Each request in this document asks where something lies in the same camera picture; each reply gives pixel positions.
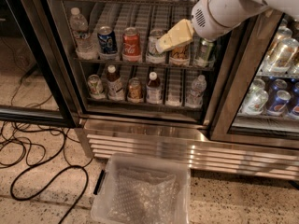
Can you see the clear water bottle shelf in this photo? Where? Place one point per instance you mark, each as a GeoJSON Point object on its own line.
{"type": "Point", "coordinates": [80, 30]}
{"type": "Point", "coordinates": [195, 95]}

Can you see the white green cans behind glass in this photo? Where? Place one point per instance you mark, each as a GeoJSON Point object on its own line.
{"type": "Point", "coordinates": [255, 99]}

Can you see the blue pepsi can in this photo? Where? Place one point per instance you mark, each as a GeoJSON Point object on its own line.
{"type": "Point", "coordinates": [108, 43]}

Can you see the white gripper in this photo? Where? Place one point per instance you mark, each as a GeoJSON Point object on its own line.
{"type": "Point", "coordinates": [209, 20]}

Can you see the silver cans behind glass upper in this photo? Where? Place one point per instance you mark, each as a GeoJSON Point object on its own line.
{"type": "Point", "coordinates": [281, 51]}

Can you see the stainless steel glass-door fridge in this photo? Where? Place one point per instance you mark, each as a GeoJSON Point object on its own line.
{"type": "Point", "coordinates": [210, 104]}

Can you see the gold can lower shelf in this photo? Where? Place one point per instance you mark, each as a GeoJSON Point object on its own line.
{"type": "Point", "coordinates": [135, 91]}

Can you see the brown tea bottle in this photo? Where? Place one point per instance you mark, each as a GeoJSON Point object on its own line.
{"type": "Point", "coordinates": [154, 89]}
{"type": "Point", "coordinates": [115, 87]}

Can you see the orange gold soda can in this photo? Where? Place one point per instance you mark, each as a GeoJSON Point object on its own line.
{"type": "Point", "coordinates": [180, 55]}

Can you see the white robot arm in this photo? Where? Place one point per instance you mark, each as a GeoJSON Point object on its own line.
{"type": "Point", "coordinates": [290, 7]}

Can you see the clear water bottle lower shelf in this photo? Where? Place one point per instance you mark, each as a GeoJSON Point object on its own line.
{"type": "Point", "coordinates": [195, 95]}

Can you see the open fridge door left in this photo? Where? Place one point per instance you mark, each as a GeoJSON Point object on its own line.
{"type": "Point", "coordinates": [34, 85]}

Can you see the white green can lower shelf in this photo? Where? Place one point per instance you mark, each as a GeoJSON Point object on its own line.
{"type": "Point", "coordinates": [96, 87]}

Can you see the blue pepsi cans behind glass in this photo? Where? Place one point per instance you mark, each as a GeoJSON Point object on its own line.
{"type": "Point", "coordinates": [282, 101]}

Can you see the brown tea bottle right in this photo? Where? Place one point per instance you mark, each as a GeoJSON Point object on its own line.
{"type": "Point", "coordinates": [154, 89]}

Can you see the white green soda can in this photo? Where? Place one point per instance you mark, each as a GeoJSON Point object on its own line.
{"type": "Point", "coordinates": [153, 56]}

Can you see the red coca-cola can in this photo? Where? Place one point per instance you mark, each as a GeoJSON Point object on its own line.
{"type": "Point", "coordinates": [131, 50]}

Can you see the clear plastic storage bin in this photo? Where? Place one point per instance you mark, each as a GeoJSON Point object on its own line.
{"type": "Point", "coordinates": [108, 183]}

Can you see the brown tea bottle left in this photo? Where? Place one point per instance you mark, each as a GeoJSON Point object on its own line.
{"type": "Point", "coordinates": [115, 87]}

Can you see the clear water bottle middle shelf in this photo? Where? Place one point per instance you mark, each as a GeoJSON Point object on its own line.
{"type": "Point", "coordinates": [80, 30]}

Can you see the bubble wrap sheet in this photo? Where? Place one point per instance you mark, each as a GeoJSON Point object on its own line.
{"type": "Point", "coordinates": [144, 197]}

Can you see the closed glass fridge door right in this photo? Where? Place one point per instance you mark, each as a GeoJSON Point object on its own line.
{"type": "Point", "coordinates": [230, 124]}

